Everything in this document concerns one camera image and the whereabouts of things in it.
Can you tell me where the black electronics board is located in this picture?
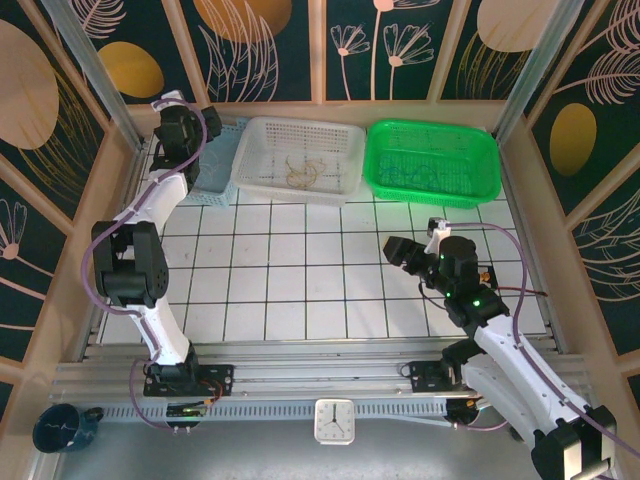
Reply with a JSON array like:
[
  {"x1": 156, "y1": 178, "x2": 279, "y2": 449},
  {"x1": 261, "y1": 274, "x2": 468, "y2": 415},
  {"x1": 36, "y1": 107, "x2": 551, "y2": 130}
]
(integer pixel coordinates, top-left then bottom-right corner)
[
  {"x1": 446, "y1": 397, "x2": 484, "y2": 430},
  {"x1": 166, "y1": 402, "x2": 209, "y2": 434}
]

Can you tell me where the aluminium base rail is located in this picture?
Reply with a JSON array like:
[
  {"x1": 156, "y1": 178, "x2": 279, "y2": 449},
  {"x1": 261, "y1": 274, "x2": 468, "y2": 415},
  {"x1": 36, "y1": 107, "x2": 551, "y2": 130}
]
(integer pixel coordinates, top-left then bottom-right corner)
[{"x1": 49, "y1": 342, "x2": 589, "y2": 401}]

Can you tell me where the white square clock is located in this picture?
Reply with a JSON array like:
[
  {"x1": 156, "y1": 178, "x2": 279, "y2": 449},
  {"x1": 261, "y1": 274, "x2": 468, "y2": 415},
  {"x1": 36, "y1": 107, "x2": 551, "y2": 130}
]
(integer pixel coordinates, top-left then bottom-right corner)
[{"x1": 313, "y1": 398, "x2": 356, "y2": 445}]

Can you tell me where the aluminium frame post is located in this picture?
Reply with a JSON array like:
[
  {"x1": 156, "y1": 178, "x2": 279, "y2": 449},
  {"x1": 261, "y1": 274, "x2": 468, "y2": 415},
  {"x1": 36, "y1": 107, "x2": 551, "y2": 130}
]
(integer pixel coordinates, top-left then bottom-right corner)
[
  {"x1": 39, "y1": 0, "x2": 149, "y2": 154},
  {"x1": 492, "y1": 0, "x2": 586, "y2": 146}
]

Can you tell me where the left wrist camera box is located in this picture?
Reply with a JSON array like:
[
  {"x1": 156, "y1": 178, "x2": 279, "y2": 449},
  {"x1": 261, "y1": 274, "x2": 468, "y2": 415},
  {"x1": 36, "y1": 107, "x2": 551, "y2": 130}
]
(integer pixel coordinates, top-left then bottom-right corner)
[{"x1": 151, "y1": 89, "x2": 185, "y2": 112}]

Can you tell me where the thin blue cable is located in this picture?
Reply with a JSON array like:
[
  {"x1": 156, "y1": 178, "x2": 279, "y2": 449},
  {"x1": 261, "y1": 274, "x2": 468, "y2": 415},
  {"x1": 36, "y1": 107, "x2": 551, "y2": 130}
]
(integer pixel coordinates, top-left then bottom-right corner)
[{"x1": 379, "y1": 163, "x2": 454, "y2": 189}]

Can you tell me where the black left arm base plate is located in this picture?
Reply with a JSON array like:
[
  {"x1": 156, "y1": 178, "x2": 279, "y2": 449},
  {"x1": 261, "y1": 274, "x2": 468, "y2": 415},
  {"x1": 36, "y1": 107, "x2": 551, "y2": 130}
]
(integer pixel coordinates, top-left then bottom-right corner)
[{"x1": 143, "y1": 363, "x2": 236, "y2": 399}]

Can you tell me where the aluminium side rail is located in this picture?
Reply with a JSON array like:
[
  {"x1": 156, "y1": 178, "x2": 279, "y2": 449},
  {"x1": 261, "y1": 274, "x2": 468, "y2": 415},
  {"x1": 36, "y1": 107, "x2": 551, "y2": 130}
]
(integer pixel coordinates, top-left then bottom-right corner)
[
  {"x1": 77, "y1": 137, "x2": 151, "y2": 364},
  {"x1": 499, "y1": 144, "x2": 574, "y2": 354}
]

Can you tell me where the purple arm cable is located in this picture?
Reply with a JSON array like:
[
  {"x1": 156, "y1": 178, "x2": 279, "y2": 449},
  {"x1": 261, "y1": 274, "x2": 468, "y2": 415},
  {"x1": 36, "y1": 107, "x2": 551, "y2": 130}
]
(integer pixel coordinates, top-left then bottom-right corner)
[
  {"x1": 79, "y1": 97, "x2": 209, "y2": 431},
  {"x1": 446, "y1": 220, "x2": 640, "y2": 454}
]

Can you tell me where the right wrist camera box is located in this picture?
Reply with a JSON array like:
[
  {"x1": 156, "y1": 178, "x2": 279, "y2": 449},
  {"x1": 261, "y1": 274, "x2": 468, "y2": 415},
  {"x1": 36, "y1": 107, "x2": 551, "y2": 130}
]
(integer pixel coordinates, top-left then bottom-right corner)
[{"x1": 426, "y1": 216, "x2": 453, "y2": 256}]

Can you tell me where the slotted grey cable duct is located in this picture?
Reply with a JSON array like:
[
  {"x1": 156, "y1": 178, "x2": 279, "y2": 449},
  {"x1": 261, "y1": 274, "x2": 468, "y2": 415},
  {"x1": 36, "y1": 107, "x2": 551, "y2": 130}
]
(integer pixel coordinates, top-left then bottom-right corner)
[{"x1": 102, "y1": 398, "x2": 451, "y2": 422}]

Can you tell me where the green plastic basket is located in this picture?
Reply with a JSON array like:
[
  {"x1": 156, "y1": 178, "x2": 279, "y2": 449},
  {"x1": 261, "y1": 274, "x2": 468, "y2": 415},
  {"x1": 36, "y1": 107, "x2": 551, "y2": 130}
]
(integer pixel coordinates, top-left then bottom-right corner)
[{"x1": 362, "y1": 118, "x2": 503, "y2": 211}]

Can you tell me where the light blue plastic basket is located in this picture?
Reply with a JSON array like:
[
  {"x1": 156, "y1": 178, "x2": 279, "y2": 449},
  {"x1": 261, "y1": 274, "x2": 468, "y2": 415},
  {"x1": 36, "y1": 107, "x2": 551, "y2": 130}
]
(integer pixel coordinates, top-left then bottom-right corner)
[{"x1": 184, "y1": 114, "x2": 251, "y2": 209}]

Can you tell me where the thin white cable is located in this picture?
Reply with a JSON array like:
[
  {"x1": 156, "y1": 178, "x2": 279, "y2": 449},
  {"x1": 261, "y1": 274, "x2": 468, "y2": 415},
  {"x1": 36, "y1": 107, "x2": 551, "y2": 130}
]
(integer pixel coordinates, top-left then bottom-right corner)
[{"x1": 197, "y1": 154, "x2": 226, "y2": 182}]

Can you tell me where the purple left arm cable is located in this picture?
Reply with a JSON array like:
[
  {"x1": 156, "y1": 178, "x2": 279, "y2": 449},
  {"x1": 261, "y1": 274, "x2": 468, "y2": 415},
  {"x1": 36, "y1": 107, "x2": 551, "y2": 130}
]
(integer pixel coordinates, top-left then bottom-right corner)
[{"x1": 79, "y1": 97, "x2": 209, "y2": 431}]

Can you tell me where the white plastic basket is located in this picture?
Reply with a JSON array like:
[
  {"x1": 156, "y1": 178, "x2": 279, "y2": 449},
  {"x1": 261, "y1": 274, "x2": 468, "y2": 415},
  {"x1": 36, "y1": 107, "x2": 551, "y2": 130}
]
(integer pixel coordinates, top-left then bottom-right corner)
[{"x1": 230, "y1": 116, "x2": 366, "y2": 207}]

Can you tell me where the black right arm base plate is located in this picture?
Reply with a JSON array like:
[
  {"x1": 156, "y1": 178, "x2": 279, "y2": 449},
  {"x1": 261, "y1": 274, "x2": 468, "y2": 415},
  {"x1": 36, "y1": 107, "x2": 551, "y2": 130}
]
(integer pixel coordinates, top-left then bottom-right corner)
[{"x1": 408, "y1": 360, "x2": 469, "y2": 394}]

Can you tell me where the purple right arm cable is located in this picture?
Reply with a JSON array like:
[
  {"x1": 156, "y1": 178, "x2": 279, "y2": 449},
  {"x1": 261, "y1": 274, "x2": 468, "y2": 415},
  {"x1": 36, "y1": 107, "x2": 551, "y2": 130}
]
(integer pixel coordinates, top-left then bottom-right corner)
[{"x1": 446, "y1": 220, "x2": 640, "y2": 454}]

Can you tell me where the dark blue mug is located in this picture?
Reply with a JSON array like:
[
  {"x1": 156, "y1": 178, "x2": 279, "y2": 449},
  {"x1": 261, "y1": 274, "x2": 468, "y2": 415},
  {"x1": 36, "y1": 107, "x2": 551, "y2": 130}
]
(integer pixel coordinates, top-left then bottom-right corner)
[{"x1": 32, "y1": 403, "x2": 105, "y2": 455}]

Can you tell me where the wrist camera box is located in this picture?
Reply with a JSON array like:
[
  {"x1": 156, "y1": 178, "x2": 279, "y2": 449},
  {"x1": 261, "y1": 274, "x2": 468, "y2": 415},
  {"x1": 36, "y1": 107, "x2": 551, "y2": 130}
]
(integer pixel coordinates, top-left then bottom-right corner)
[
  {"x1": 426, "y1": 216, "x2": 453, "y2": 256},
  {"x1": 151, "y1": 89, "x2": 185, "y2": 112}
]

